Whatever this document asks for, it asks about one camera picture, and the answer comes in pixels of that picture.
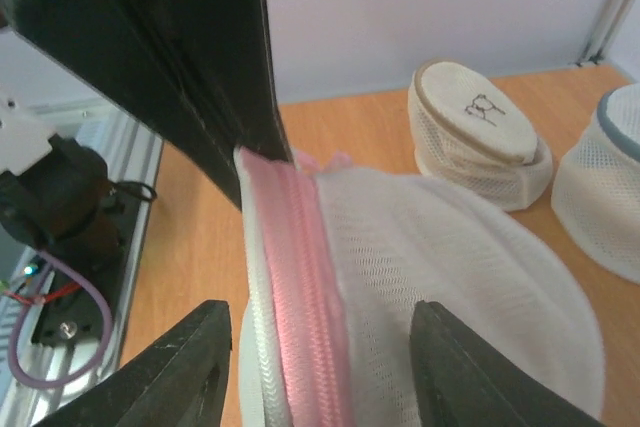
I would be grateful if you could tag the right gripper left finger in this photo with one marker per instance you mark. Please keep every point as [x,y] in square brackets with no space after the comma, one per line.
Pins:
[179,380]

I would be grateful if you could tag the grey-zip mesh laundry bag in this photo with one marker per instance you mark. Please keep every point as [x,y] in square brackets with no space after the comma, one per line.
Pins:
[595,194]

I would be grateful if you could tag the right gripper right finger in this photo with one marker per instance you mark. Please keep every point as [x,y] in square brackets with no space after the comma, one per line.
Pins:
[461,380]

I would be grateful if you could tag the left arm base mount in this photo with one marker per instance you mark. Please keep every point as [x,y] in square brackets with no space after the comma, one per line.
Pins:
[75,297]

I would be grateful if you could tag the pink-zip mesh laundry bag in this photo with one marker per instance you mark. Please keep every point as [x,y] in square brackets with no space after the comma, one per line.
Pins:
[337,259]

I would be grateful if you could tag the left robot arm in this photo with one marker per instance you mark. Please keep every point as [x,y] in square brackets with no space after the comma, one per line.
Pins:
[49,188]

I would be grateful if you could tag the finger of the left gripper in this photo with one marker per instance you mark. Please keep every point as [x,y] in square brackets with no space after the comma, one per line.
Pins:
[198,73]

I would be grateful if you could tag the beige-zip mesh laundry bag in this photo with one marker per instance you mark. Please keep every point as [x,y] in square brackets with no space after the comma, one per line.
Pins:
[468,131]

